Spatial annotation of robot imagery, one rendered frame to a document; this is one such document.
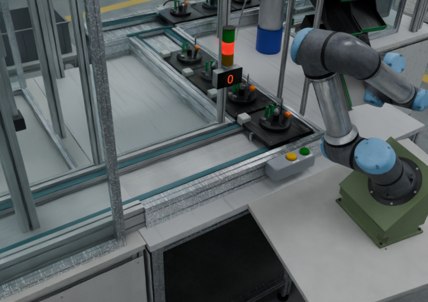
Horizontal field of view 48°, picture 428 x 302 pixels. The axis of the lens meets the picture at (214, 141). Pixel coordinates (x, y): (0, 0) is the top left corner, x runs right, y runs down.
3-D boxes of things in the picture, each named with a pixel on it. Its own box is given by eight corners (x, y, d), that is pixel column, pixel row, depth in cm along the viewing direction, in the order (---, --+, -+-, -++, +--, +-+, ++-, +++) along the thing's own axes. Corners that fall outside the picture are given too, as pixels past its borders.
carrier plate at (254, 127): (313, 133, 211) (313, 129, 210) (269, 150, 200) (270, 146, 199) (278, 107, 227) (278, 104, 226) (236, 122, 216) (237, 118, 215)
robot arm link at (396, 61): (383, 71, 165) (393, 48, 164) (366, 71, 175) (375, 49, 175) (402, 80, 167) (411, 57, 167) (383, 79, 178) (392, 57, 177)
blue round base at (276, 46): (285, 51, 298) (288, 28, 289) (265, 57, 291) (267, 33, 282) (270, 42, 308) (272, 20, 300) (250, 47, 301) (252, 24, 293)
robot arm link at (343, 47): (367, 30, 128) (437, 88, 161) (334, 25, 136) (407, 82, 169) (350, 71, 128) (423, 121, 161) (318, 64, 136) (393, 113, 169)
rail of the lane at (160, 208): (327, 153, 215) (331, 133, 208) (147, 229, 174) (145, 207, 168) (318, 146, 218) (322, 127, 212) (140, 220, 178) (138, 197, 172)
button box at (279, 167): (314, 165, 201) (316, 153, 197) (274, 182, 191) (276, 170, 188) (302, 156, 205) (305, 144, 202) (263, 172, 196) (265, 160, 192)
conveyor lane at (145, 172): (309, 149, 216) (313, 131, 211) (139, 218, 178) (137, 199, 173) (270, 119, 236) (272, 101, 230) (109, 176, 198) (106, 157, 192)
